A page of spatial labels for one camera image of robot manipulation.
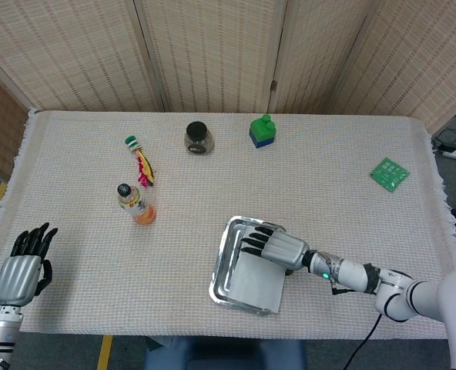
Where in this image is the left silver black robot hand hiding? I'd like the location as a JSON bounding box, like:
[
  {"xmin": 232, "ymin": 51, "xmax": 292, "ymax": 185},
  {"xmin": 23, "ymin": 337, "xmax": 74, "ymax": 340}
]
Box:
[{"xmin": 0, "ymin": 222, "xmax": 59, "ymax": 308}]

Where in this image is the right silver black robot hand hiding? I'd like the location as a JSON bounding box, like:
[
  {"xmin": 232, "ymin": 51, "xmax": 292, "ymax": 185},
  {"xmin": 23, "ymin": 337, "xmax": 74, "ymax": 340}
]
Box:
[{"xmin": 240, "ymin": 225, "xmax": 310, "ymax": 277}]

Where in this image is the white paper napkin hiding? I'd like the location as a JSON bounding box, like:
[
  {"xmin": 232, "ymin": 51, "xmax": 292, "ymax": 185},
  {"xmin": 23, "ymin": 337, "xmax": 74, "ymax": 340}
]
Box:
[{"xmin": 226, "ymin": 227, "xmax": 287, "ymax": 314}]

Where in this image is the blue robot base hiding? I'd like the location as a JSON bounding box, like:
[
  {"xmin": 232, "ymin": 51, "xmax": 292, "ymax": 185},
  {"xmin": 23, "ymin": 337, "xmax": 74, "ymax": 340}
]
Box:
[{"xmin": 142, "ymin": 335, "xmax": 308, "ymax": 370}]

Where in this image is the silver metal tray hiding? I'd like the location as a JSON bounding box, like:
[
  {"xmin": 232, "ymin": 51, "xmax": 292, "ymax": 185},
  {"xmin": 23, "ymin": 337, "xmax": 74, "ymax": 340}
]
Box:
[{"xmin": 208, "ymin": 215, "xmax": 289, "ymax": 316}]

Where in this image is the white woven tablecloth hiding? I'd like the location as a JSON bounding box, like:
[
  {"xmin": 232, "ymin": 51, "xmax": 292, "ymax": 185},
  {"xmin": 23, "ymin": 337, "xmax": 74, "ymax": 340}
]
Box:
[{"xmin": 0, "ymin": 108, "xmax": 456, "ymax": 341}]

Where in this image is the blue toy block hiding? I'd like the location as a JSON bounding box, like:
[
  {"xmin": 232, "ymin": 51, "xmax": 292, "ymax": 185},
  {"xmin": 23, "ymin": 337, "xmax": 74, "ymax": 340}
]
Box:
[{"xmin": 249, "ymin": 133, "xmax": 277, "ymax": 150}]

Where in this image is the green toy block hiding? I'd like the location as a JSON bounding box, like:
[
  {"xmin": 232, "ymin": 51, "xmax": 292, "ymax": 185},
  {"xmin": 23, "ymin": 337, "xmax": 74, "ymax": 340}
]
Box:
[{"xmin": 250, "ymin": 113, "xmax": 278, "ymax": 140}]

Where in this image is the green packet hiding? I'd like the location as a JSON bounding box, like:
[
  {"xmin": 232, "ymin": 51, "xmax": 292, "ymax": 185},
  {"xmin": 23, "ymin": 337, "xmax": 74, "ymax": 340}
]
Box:
[{"xmin": 369, "ymin": 156, "xmax": 411, "ymax": 193}]

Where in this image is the glass jar black lid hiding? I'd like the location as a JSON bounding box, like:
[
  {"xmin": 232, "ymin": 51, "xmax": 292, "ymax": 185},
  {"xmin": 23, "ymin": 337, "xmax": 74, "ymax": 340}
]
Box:
[{"xmin": 183, "ymin": 121, "xmax": 216, "ymax": 157}]

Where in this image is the orange drink bottle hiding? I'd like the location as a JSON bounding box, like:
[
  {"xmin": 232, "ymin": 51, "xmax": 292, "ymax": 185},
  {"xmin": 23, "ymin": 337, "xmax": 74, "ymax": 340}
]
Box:
[{"xmin": 116, "ymin": 182, "xmax": 158, "ymax": 226}]

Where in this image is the colourful feather shuttlecock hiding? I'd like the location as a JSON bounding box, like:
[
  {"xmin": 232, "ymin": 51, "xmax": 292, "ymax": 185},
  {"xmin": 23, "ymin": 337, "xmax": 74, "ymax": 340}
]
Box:
[{"xmin": 124, "ymin": 135, "xmax": 157, "ymax": 189}]

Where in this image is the woven folding screen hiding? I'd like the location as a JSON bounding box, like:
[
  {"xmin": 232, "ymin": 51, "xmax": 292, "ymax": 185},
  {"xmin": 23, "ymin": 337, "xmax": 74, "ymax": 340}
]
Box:
[{"xmin": 0, "ymin": 0, "xmax": 456, "ymax": 180}]

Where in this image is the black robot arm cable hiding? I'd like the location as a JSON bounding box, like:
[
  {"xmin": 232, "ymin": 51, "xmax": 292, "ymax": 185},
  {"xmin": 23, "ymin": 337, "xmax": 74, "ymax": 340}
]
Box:
[{"xmin": 341, "ymin": 312, "xmax": 383, "ymax": 370}]

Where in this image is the black plug with cable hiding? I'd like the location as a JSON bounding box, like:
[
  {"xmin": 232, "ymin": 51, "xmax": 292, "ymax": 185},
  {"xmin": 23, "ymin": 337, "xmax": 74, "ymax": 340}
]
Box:
[{"xmin": 431, "ymin": 128, "xmax": 456, "ymax": 152}]

